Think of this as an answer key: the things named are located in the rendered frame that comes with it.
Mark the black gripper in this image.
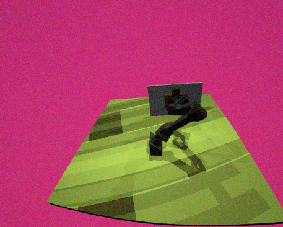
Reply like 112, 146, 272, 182
172, 88, 180, 103

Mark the dark brown picture frame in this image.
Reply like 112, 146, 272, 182
165, 94, 173, 108

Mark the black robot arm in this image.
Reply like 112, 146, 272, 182
151, 94, 207, 147

